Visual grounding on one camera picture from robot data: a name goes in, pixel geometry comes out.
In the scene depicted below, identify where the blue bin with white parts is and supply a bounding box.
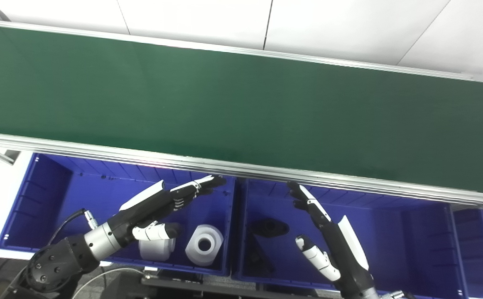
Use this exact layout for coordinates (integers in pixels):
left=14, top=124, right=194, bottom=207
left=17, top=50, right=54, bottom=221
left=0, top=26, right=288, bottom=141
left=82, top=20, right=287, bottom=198
left=0, top=153, right=237, bottom=277

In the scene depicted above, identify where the black wrist cable with connector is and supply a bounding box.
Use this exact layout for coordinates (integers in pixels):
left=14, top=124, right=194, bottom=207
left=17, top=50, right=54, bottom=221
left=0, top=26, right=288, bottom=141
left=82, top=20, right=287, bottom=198
left=48, top=209, right=99, bottom=245

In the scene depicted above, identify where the thin aluminium conveyor side rail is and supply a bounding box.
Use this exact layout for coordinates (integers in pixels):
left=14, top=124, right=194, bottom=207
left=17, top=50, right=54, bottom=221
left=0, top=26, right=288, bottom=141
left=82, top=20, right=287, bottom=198
left=0, top=19, right=483, bottom=83

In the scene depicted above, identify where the black angular part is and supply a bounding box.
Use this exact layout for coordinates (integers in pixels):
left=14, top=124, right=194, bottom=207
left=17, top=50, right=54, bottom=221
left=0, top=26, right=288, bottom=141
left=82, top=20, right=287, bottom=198
left=250, top=235, right=276, bottom=277

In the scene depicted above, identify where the empty blue bin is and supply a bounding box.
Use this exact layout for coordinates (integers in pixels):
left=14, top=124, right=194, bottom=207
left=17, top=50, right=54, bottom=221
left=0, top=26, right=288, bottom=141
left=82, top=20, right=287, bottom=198
left=451, top=208, right=483, bottom=299

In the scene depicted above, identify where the blue bin with black parts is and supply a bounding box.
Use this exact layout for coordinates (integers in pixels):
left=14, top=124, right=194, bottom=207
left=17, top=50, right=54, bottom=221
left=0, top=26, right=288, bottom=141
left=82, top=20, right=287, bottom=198
left=232, top=178, right=470, bottom=297

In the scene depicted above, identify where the white cylindrical part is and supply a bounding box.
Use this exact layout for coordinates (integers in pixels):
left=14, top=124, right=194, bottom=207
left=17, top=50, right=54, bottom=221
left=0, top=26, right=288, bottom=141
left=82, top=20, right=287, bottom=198
left=139, top=237, right=176, bottom=262
left=185, top=224, right=224, bottom=267

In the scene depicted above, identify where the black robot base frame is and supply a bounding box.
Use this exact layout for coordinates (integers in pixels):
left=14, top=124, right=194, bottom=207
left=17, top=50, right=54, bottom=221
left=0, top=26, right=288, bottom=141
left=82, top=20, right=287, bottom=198
left=140, top=269, right=341, bottom=299

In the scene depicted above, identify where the green conveyor belt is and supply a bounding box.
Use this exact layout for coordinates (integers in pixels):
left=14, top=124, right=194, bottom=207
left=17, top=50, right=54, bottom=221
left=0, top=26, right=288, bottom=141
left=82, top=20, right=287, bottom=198
left=0, top=23, right=483, bottom=196

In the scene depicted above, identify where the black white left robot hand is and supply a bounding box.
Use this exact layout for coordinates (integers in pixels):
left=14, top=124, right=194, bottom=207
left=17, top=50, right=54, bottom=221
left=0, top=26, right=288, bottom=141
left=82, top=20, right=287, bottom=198
left=115, top=174, right=227, bottom=246

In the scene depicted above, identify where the white floor cable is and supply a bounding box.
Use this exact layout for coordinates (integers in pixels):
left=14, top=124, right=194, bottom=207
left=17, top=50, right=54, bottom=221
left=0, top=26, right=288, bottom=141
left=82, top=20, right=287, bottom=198
left=73, top=267, right=146, bottom=299

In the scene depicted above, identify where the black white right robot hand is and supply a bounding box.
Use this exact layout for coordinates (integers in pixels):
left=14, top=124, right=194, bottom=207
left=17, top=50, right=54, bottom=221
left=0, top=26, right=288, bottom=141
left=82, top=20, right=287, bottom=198
left=288, top=181, right=375, bottom=298

